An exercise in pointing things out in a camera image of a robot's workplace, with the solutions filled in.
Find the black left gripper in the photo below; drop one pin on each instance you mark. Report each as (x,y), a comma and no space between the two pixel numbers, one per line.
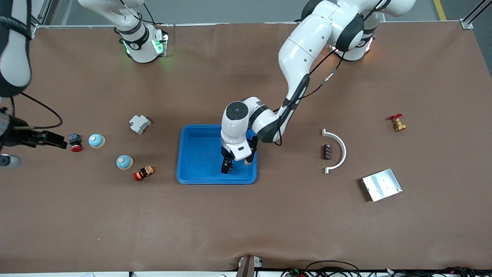
(226,162)

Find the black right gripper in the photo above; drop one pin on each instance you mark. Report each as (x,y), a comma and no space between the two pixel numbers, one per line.
(14,135)

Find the blue dome bell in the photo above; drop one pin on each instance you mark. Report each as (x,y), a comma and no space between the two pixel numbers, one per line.
(124,162)
(96,141)

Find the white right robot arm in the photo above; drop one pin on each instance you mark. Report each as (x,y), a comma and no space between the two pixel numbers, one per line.
(140,46)

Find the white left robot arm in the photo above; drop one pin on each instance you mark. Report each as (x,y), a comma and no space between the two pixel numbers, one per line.
(303,42)

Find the red button black block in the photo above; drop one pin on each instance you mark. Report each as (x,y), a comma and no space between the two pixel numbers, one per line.
(75,141)

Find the blue plastic tray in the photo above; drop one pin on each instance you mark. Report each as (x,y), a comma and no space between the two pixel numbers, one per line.
(200,154)

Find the red yellow push button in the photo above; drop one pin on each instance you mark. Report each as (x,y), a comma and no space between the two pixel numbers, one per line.
(144,173)

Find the white grey plastic clip part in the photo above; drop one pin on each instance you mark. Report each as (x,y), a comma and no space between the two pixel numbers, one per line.
(139,124)

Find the grey metal table clamp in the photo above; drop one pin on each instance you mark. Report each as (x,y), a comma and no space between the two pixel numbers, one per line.
(246,267)

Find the aluminium metal plate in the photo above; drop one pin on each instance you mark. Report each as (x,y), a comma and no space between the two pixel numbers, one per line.
(382,185)

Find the aluminium frame profile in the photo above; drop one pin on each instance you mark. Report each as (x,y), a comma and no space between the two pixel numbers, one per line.
(38,26)
(467,24)

